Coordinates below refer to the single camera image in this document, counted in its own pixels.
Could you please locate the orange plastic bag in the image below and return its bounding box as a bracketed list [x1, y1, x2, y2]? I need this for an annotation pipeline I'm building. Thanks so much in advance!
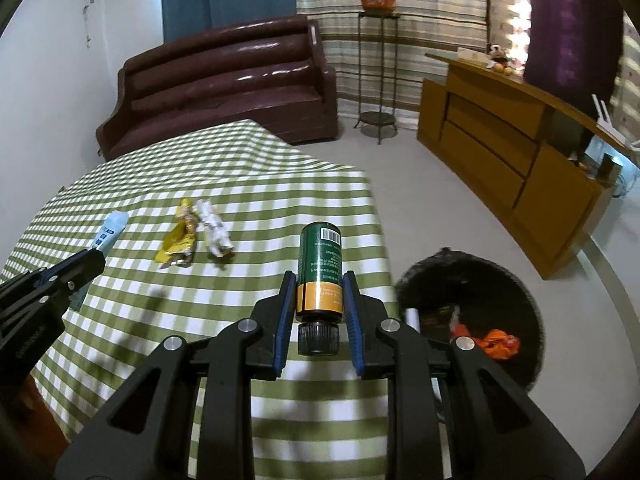
[472, 329, 521, 360]

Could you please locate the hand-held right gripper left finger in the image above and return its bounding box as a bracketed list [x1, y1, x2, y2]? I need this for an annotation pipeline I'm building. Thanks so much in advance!
[55, 270, 298, 480]

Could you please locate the white crumpled wrapper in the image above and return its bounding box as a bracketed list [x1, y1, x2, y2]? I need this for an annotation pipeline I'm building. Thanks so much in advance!
[196, 200, 235, 257]

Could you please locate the green bottle with black cap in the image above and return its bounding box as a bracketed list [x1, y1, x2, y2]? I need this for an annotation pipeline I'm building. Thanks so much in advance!
[295, 221, 343, 357]

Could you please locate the wooden cabinet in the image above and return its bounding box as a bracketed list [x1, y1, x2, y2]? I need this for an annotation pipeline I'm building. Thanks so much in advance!
[416, 52, 636, 281]

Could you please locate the yellow snack wrapper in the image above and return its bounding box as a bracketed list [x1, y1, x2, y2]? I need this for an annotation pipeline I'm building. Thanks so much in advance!
[154, 199, 197, 267]

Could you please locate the small brown box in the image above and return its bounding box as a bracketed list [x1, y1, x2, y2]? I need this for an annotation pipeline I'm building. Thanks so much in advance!
[600, 154, 623, 183]

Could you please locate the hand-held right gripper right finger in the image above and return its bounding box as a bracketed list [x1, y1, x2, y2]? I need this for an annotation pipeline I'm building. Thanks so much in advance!
[342, 271, 586, 480]

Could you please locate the white router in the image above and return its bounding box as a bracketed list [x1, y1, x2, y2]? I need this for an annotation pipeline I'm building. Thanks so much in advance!
[590, 94, 640, 148]

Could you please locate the black metal plant stand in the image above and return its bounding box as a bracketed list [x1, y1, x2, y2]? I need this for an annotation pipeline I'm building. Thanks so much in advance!
[354, 9, 401, 145]

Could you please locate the white patterned sheer curtain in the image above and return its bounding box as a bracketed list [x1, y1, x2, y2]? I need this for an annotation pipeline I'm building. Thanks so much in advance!
[486, 0, 531, 68]

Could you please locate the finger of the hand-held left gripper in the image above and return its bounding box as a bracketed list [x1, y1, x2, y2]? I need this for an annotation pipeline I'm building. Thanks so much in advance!
[35, 249, 107, 311]
[0, 255, 83, 306]

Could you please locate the green checkered tablecloth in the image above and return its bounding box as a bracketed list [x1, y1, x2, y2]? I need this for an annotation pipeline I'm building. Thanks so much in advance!
[0, 119, 401, 480]

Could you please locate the purple curtain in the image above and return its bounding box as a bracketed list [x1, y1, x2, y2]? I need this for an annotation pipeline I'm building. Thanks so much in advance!
[522, 0, 623, 106]

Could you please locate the dark brown leather sofa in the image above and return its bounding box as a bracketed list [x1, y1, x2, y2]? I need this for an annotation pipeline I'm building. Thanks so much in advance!
[96, 14, 338, 162]

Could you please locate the black lined trash bin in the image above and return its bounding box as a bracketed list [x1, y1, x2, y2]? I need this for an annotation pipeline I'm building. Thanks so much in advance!
[395, 247, 546, 391]

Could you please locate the cartoon mouse plush toy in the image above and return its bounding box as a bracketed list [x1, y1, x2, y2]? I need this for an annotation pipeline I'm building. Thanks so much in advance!
[485, 42, 516, 76]

